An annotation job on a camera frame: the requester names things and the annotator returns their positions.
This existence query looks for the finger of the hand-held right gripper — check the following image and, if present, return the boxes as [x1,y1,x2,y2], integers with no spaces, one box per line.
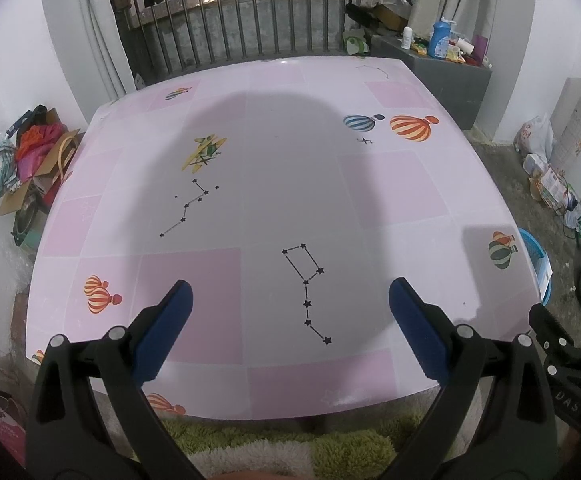
[529,304,579,361]

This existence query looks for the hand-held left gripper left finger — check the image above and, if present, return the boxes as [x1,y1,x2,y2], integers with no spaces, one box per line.
[25,280,206,480]

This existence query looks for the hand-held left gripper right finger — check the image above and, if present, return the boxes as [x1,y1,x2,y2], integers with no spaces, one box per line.
[378,277,559,480]

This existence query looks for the blue plastic mesh basket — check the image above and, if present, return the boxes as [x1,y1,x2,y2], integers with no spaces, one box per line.
[517,227,554,307]

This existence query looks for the pile of printed cartons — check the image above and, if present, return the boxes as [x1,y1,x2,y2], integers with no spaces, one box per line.
[523,152,579,216]

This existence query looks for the green white fluffy garment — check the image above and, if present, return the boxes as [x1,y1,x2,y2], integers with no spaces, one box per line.
[105,400,486,480]

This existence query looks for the dark round pan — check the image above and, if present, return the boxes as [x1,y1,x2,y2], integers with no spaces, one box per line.
[13,195,46,248]

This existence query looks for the white plastic bag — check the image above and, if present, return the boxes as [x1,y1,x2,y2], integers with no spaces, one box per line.
[513,114,554,158]

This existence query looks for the cardboard box with clothes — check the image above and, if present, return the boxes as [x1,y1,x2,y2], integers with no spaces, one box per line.
[0,130,84,218]

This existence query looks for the orange red cloth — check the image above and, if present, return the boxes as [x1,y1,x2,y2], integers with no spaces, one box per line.
[15,122,66,181]

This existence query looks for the teal patterned cloth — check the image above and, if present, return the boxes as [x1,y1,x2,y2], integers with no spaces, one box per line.
[0,140,18,201]

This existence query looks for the grey cabinet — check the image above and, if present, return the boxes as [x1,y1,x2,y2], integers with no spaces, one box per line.
[368,32,494,131]

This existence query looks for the blue detergent bottle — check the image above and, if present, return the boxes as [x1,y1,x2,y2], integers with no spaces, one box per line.
[428,17,454,59]

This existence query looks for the cardboard box of clutter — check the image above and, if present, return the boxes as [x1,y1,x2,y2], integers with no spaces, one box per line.
[345,0,416,33]

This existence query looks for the metal balcony railing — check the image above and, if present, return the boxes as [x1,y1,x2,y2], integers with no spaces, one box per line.
[115,0,406,86]

